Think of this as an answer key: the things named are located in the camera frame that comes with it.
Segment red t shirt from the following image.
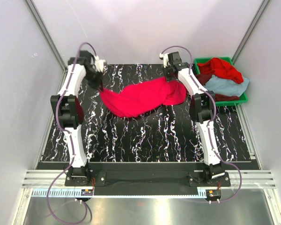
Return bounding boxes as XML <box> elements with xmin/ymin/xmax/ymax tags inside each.
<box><xmin>197</xmin><ymin>58</ymin><xmax>244</xmax><ymax>84</ymax></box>

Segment right aluminium corner post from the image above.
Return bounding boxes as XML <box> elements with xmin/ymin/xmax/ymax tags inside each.
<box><xmin>232</xmin><ymin>0</ymin><xmax>272</xmax><ymax>64</ymax></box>

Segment aluminium front frame rail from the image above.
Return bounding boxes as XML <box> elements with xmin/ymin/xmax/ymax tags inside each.
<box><xmin>22</xmin><ymin>170</ymin><xmax>275</xmax><ymax>189</ymax></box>

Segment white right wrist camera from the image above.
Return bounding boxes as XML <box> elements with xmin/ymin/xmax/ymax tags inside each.
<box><xmin>159</xmin><ymin>53</ymin><xmax>169</xmax><ymax>68</ymax></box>

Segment maroon t shirt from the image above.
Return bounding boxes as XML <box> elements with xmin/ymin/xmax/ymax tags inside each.
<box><xmin>195</xmin><ymin>74</ymin><xmax>240</xmax><ymax>102</ymax></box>

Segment right orange connector board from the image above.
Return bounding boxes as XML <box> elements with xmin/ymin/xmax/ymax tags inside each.
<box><xmin>207</xmin><ymin>189</ymin><xmax>222</xmax><ymax>199</ymax></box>

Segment light blue t shirt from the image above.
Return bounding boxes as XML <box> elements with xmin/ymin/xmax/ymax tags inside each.
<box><xmin>204</xmin><ymin>75</ymin><xmax>249</xmax><ymax>97</ymax></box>

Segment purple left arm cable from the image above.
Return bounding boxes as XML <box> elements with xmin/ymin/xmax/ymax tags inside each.
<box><xmin>46</xmin><ymin>42</ymin><xmax>99</xmax><ymax>223</ymax></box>

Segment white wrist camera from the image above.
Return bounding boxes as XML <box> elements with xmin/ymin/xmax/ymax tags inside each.
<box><xmin>95</xmin><ymin>59</ymin><xmax>107</xmax><ymax>73</ymax></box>
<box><xmin>159</xmin><ymin>53</ymin><xmax>169</xmax><ymax>68</ymax></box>

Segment pink t shirt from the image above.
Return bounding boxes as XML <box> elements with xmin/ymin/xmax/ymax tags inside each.
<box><xmin>100</xmin><ymin>77</ymin><xmax>187</xmax><ymax>118</ymax></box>

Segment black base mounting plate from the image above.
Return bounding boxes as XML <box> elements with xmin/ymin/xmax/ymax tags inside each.
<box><xmin>67</xmin><ymin>162</ymin><xmax>231</xmax><ymax>187</ymax></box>

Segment orange connector board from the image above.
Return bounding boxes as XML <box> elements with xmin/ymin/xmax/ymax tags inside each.
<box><xmin>207</xmin><ymin>189</ymin><xmax>222</xmax><ymax>199</ymax></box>
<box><xmin>81</xmin><ymin>189</ymin><xmax>94</xmax><ymax>196</ymax></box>

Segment green plastic bin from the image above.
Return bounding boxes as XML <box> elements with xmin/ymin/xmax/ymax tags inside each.
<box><xmin>192</xmin><ymin>57</ymin><xmax>249</xmax><ymax>106</ymax></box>

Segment aluminium corner post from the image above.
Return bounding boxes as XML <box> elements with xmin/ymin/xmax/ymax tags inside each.
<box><xmin>232</xmin><ymin>0</ymin><xmax>272</xmax><ymax>64</ymax></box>
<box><xmin>24</xmin><ymin>0</ymin><xmax>66</xmax><ymax>71</ymax></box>

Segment left orange connector board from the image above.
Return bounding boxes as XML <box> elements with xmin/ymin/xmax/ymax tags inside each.
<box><xmin>81</xmin><ymin>189</ymin><xmax>94</xmax><ymax>196</ymax></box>

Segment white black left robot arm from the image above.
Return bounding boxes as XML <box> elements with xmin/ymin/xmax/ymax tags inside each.
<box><xmin>50</xmin><ymin>50</ymin><xmax>106</xmax><ymax>186</ymax></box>

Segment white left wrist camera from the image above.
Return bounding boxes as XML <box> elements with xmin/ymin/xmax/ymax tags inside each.
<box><xmin>95</xmin><ymin>59</ymin><xmax>107</xmax><ymax>73</ymax></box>

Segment left aluminium corner post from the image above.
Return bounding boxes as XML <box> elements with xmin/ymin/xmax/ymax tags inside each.
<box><xmin>24</xmin><ymin>0</ymin><xmax>66</xmax><ymax>71</ymax></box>

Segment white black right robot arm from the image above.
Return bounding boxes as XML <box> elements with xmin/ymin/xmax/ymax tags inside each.
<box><xmin>159</xmin><ymin>52</ymin><xmax>225</xmax><ymax>182</ymax></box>

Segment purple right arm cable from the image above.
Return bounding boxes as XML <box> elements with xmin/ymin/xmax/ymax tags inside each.
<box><xmin>159</xmin><ymin>45</ymin><xmax>243</xmax><ymax>203</ymax></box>

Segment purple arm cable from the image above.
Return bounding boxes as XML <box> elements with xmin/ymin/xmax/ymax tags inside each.
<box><xmin>46</xmin><ymin>42</ymin><xmax>99</xmax><ymax>223</ymax></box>
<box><xmin>159</xmin><ymin>45</ymin><xmax>243</xmax><ymax>203</ymax></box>

